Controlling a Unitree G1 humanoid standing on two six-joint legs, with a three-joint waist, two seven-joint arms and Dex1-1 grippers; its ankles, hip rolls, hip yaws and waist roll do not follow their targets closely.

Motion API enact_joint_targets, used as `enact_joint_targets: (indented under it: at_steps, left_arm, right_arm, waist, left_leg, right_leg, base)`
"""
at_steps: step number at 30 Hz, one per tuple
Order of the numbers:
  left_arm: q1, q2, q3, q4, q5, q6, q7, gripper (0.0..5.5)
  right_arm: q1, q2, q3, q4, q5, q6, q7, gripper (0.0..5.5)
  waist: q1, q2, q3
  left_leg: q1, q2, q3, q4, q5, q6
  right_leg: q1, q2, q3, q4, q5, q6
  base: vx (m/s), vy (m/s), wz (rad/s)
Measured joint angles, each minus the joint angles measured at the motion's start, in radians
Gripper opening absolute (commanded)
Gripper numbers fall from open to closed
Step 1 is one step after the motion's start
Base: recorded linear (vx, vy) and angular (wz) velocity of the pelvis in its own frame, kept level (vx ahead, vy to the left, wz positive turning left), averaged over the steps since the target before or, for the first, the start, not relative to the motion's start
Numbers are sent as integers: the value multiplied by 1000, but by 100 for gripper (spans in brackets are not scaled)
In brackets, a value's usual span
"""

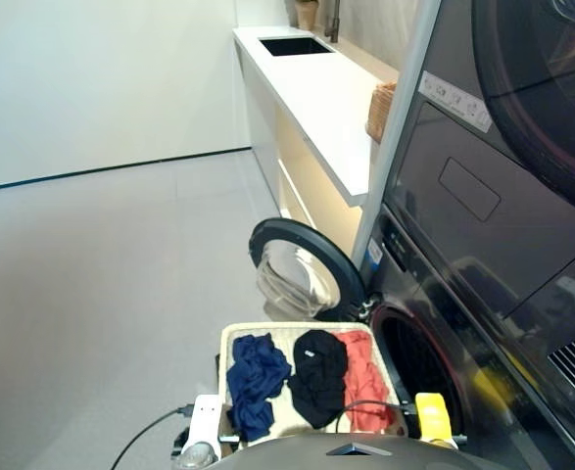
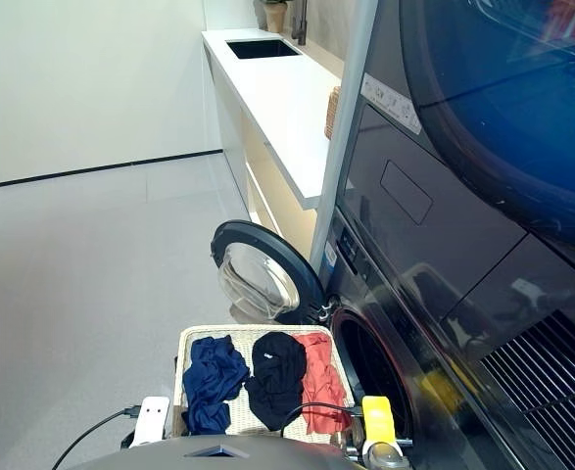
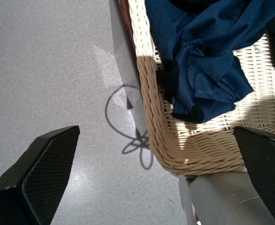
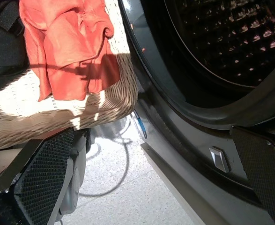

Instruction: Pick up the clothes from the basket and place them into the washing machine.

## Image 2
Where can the navy blue garment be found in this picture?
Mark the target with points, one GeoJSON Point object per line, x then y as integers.
{"type": "Point", "coordinates": [213, 377]}

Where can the black garment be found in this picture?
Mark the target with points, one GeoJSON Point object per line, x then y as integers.
{"type": "Point", "coordinates": [277, 377]}

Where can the blue white energy label sticker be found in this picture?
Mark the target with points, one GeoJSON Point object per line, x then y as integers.
{"type": "Point", "coordinates": [330, 255]}

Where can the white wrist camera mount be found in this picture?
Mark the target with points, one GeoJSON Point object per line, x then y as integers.
{"type": "Point", "coordinates": [151, 418]}

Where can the small woven counter basket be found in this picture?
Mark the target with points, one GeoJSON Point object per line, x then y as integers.
{"type": "Point", "coordinates": [332, 112]}

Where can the white counter cabinet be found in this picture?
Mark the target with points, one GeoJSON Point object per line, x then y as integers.
{"type": "Point", "coordinates": [287, 98]}

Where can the potted plant in beige pot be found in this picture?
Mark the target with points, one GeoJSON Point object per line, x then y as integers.
{"type": "Point", "coordinates": [275, 17]}

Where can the red garment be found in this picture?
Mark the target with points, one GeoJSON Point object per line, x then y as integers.
{"type": "Point", "coordinates": [323, 377]}

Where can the round glass washing machine door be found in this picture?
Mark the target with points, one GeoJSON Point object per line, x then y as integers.
{"type": "Point", "coordinates": [287, 254]}

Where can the pale woven laundry basket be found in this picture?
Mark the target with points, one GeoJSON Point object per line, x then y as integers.
{"type": "Point", "coordinates": [240, 406]}

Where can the grey robot torso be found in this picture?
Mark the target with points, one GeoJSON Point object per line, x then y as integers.
{"type": "Point", "coordinates": [208, 455]}

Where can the black rectangular sink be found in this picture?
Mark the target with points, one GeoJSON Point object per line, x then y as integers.
{"type": "Point", "coordinates": [263, 49]}

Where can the white dryer label sticker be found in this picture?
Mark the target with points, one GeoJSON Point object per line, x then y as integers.
{"type": "Point", "coordinates": [392, 104]}

